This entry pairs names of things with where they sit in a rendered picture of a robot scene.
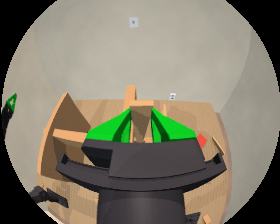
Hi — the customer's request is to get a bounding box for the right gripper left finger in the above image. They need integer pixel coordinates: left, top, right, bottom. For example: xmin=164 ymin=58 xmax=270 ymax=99
xmin=85 ymin=108 xmax=132 ymax=143

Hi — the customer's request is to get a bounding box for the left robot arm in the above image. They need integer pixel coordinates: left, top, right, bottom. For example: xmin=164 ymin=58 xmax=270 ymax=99
xmin=1 ymin=107 xmax=69 ymax=208

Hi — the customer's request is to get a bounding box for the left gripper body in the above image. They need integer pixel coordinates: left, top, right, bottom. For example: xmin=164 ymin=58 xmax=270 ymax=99
xmin=2 ymin=103 xmax=13 ymax=129

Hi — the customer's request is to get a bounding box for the red flat block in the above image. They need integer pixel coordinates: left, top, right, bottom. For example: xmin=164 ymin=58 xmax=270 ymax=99
xmin=197 ymin=134 xmax=207 ymax=148

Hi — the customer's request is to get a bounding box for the orange rectangular block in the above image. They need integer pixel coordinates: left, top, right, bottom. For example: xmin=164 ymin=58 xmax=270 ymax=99
xmin=203 ymin=214 xmax=211 ymax=224

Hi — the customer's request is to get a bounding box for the brown wooden board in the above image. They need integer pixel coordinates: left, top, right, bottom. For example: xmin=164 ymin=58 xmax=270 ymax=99
xmin=123 ymin=85 xmax=137 ymax=143
xmin=37 ymin=93 xmax=91 ymax=183

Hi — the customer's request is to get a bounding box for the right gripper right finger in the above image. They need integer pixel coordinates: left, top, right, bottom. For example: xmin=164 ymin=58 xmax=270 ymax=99
xmin=151 ymin=108 xmax=198 ymax=142

